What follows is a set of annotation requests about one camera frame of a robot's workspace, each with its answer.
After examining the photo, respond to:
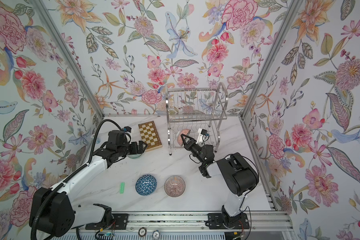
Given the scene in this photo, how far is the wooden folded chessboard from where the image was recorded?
1026mm

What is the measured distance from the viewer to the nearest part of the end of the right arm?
0.71 meters

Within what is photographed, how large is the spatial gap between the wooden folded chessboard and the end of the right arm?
0.24 meters
